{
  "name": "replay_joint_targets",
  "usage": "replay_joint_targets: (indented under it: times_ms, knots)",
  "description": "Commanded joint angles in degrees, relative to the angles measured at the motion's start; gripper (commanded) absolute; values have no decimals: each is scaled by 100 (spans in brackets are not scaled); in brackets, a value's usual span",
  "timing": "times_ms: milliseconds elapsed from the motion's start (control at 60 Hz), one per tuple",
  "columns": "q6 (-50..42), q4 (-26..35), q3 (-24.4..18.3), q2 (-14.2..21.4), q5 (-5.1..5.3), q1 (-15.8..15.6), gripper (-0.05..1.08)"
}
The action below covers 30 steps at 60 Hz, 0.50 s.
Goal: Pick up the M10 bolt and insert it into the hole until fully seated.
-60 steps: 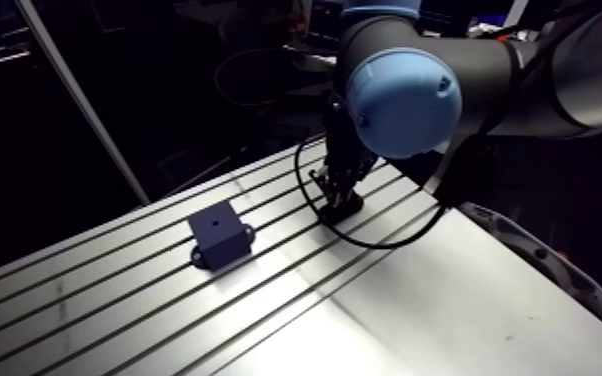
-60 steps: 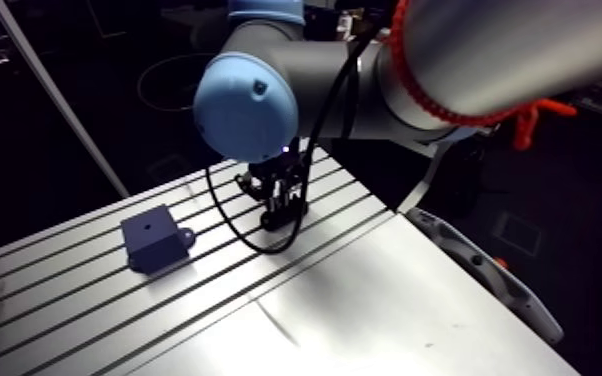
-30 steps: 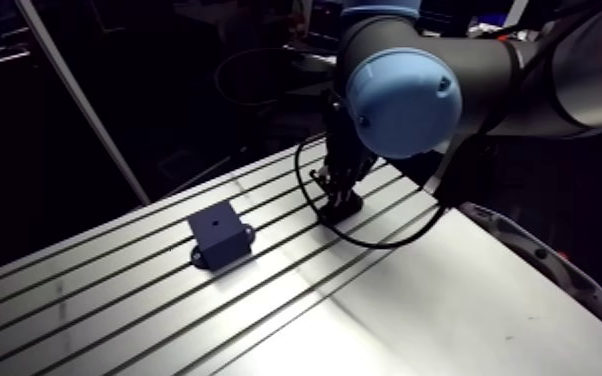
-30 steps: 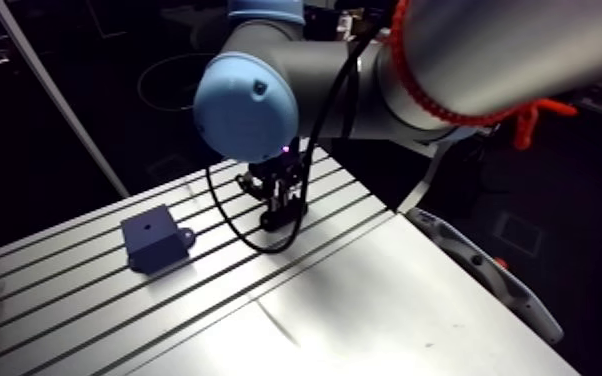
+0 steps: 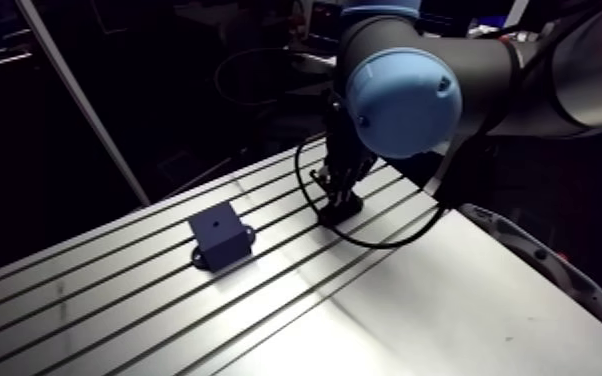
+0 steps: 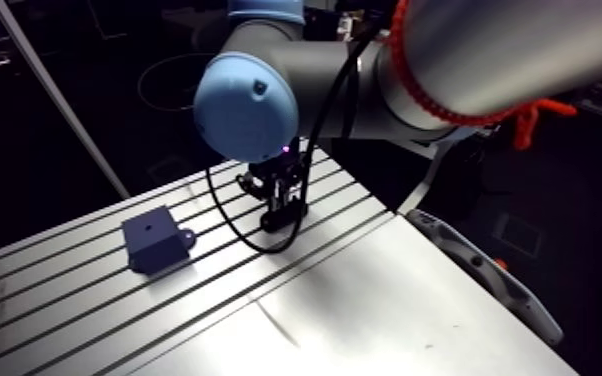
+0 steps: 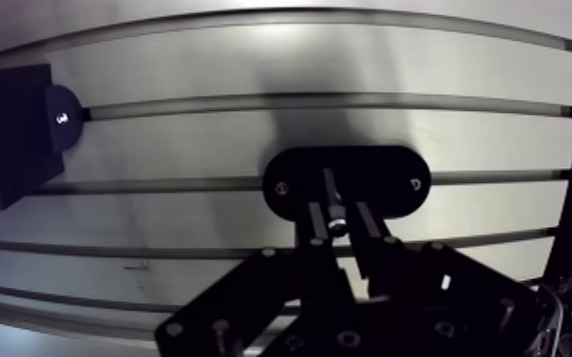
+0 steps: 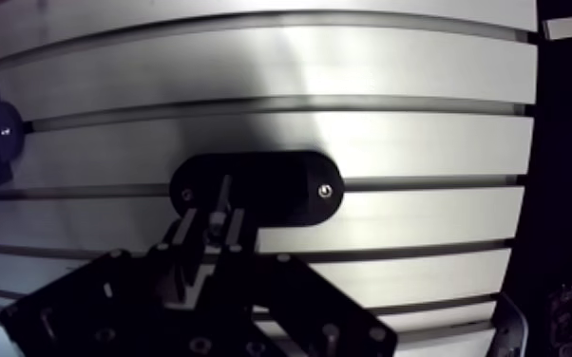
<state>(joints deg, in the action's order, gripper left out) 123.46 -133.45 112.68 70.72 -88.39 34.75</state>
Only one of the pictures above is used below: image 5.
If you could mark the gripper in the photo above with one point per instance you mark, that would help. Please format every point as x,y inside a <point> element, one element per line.
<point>342,152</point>

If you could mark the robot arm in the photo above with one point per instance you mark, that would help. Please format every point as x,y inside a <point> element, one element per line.
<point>406,100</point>

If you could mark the pale holed strip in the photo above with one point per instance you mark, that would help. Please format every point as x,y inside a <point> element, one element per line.
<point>558,265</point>

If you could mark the dark blue-grey block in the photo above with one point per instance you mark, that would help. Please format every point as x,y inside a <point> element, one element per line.
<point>221,236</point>

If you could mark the black oval holder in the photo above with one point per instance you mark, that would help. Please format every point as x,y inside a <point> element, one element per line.
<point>339,211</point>

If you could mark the pale slanted post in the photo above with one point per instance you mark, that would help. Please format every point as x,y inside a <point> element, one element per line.
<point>86,105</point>

